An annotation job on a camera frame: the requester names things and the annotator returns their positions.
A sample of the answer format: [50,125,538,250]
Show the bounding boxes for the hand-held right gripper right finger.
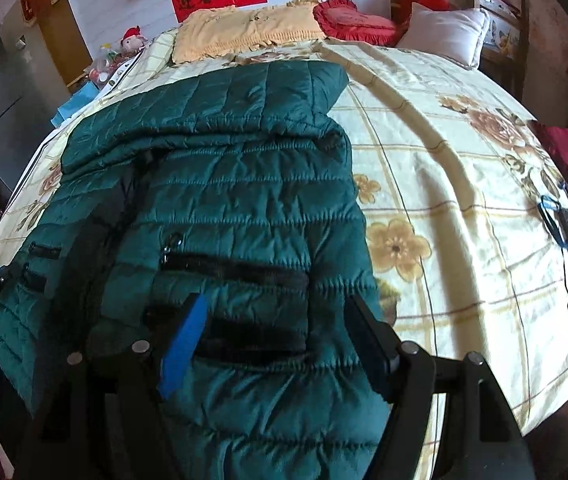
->
[346,294,534,480]

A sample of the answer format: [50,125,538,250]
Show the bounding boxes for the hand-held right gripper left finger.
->
[29,291,209,463]

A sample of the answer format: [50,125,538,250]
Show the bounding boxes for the green quilted jacket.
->
[0,60,399,480]

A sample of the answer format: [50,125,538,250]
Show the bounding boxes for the floral cream bed sheet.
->
[0,30,568,466]

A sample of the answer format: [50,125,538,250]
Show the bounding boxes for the blue box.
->
[51,84,101,128]

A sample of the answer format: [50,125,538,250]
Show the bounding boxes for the yellow fringed pillow cover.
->
[171,0,327,65]

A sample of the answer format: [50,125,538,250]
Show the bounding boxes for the white satin pillow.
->
[396,2,489,70]

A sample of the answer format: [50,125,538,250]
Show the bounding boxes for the red heart-shaped pillow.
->
[312,0,399,46]

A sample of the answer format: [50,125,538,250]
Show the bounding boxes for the wooden chair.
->
[424,0,532,106]

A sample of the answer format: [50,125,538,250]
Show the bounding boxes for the blue lanyard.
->
[538,192,564,246]

